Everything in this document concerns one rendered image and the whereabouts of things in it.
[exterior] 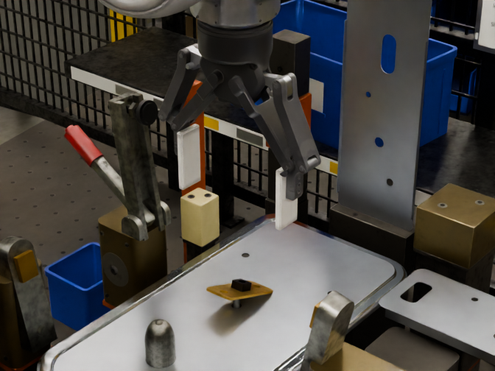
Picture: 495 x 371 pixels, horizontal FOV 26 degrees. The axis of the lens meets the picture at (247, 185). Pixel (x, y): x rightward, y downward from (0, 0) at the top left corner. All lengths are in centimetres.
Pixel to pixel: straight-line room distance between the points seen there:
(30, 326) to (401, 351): 41
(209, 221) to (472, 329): 35
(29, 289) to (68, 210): 86
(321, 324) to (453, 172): 48
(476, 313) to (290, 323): 21
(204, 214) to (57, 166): 92
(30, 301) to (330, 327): 34
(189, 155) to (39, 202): 93
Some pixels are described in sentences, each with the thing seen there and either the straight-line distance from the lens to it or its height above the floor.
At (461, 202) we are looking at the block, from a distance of 134.
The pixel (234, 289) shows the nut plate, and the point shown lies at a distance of 122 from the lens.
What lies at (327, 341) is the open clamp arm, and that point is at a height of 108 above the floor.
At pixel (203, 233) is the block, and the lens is 132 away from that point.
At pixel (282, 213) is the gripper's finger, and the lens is 111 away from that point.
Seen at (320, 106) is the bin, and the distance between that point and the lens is 151.
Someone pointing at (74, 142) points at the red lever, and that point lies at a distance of 131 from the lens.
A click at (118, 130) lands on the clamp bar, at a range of 123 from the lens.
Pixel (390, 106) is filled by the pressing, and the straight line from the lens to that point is 133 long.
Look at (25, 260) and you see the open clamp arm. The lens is 117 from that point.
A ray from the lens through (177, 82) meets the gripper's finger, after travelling 114.
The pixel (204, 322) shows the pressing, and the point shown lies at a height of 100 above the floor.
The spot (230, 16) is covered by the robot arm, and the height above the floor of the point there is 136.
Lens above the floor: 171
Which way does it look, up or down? 29 degrees down
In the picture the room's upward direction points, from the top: straight up
